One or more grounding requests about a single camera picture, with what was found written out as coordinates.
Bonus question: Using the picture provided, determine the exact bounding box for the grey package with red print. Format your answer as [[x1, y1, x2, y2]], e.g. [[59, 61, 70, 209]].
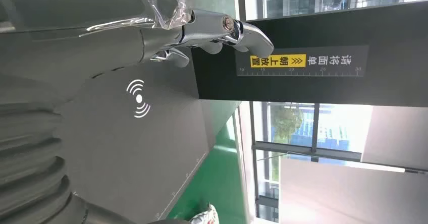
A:
[[189, 204, 220, 224]]

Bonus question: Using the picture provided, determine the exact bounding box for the green conveyor belt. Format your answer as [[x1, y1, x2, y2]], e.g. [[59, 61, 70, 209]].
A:
[[167, 115, 250, 224]]

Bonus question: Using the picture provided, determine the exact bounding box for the black weighing platform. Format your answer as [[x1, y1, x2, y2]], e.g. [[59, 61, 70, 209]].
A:
[[53, 60, 242, 224]]

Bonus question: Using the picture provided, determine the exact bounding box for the grey label with yellow patch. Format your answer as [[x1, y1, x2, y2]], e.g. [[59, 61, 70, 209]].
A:
[[236, 45, 369, 78]]

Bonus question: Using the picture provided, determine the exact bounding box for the black scanner column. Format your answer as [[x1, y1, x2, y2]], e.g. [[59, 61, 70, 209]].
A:
[[191, 0, 428, 108]]

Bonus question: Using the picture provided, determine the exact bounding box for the dark framed window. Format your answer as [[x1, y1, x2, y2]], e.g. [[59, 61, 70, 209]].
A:
[[236, 0, 428, 224]]

